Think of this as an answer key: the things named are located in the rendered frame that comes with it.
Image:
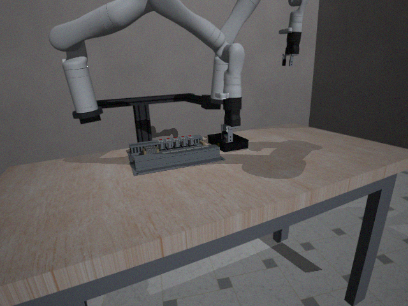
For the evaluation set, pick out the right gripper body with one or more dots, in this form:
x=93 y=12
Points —
x=232 y=104

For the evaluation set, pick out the grey relay with red button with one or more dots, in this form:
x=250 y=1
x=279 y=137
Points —
x=183 y=141
x=190 y=140
x=161 y=144
x=169 y=143
x=176 y=142

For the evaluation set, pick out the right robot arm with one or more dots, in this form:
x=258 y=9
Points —
x=119 y=14

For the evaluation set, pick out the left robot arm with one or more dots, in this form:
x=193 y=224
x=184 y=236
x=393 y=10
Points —
x=240 y=13

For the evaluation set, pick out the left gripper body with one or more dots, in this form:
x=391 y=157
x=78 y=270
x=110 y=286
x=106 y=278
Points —
x=293 y=38

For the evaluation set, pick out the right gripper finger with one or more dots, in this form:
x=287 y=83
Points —
x=223 y=130
x=230 y=133

